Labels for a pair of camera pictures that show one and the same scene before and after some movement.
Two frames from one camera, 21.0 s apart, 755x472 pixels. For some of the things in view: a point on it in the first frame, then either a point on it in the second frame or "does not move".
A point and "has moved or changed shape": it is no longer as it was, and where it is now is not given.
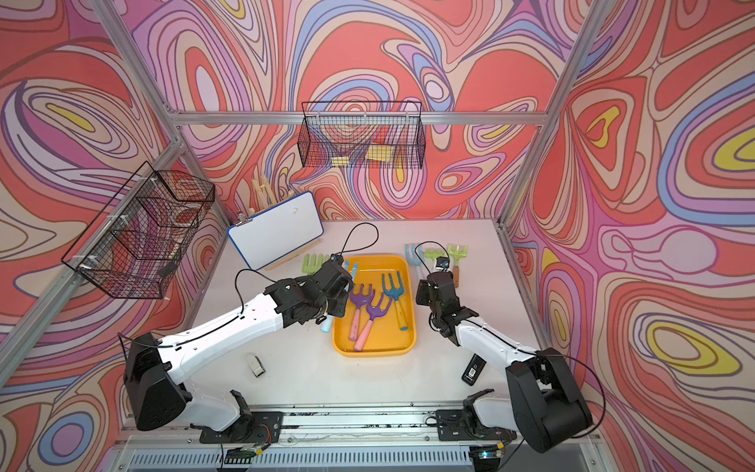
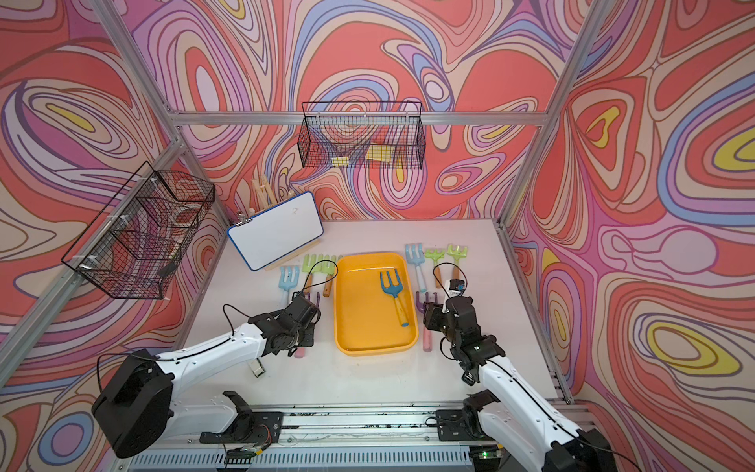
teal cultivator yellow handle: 396,292 does not move
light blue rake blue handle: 415,259 does not move
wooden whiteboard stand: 293,256 does not move
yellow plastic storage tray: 385,335 does not move
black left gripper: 343,298 → 310,337
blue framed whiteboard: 275,233 does not move
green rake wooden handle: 316,264 has moved or changed shape
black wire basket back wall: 367,134 does not move
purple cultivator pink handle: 373,314 → 301,352
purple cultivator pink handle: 359,298 → 427,333
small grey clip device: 256,366 does not move
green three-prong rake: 434,255 does not move
